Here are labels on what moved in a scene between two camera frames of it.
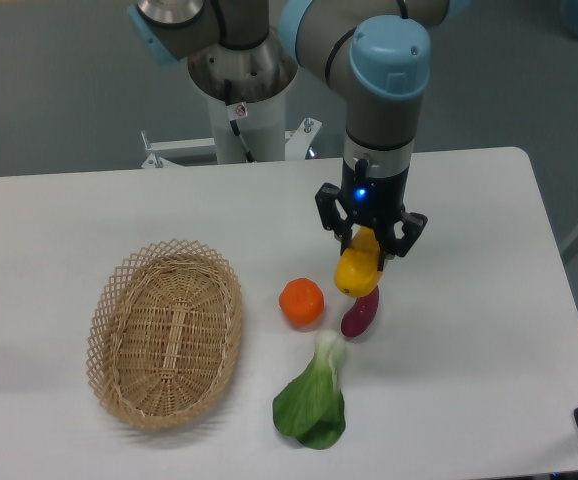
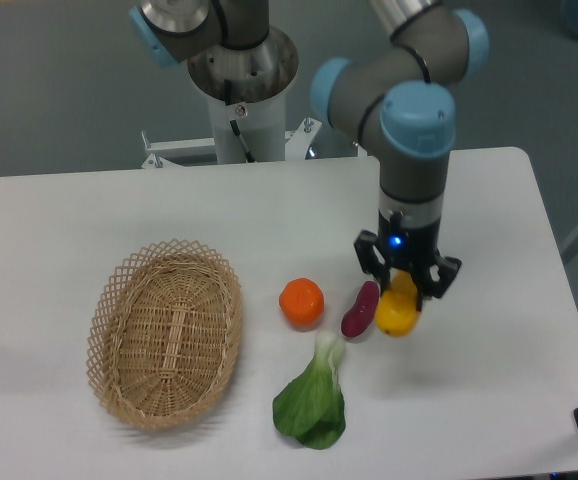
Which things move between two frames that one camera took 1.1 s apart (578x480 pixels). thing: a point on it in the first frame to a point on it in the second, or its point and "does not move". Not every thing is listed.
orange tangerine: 303,301 does not move
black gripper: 370,201 to 407,247
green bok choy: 311,409 does not move
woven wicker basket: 164,331 does not move
